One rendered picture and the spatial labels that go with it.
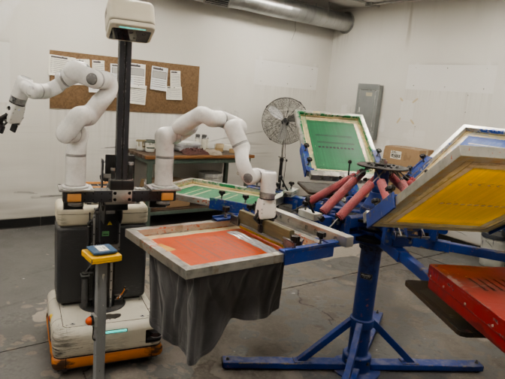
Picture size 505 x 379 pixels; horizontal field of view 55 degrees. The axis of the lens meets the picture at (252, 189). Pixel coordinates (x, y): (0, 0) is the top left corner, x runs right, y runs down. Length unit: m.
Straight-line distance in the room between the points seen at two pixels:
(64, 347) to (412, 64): 5.49
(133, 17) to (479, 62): 4.80
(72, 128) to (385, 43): 5.54
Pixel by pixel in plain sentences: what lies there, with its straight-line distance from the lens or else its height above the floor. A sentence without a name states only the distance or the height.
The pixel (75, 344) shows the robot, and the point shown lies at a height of 0.20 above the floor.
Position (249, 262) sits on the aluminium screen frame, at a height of 0.98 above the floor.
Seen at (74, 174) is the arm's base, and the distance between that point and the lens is 2.50.
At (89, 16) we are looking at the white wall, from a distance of 5.95.
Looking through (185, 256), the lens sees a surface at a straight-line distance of 2.13.
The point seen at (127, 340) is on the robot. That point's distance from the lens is 3.09.
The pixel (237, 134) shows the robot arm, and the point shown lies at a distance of 2.37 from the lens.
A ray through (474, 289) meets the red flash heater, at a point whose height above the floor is 1.10.
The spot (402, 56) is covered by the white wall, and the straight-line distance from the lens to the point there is 7.08.
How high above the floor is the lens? 1.66
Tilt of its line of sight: 11 degrees down
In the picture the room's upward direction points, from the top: 5 degrees clockwise
